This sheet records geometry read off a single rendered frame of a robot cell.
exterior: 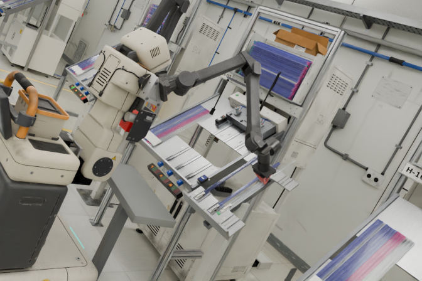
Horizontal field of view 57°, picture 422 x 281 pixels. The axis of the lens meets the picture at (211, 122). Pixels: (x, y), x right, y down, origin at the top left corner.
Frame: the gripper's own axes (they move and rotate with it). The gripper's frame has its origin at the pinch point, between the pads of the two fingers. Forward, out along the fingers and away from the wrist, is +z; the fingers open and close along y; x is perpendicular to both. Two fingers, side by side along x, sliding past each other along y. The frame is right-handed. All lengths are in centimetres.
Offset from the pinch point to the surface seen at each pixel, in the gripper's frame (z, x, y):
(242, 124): 15, -36, 55
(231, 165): 19.8, -8.8, 36.0
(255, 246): 105, -21, 32
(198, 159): 21, 1, 55
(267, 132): 15, -41, 39
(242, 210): 21.1, 8.1, 7.9
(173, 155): 22, 10, 70
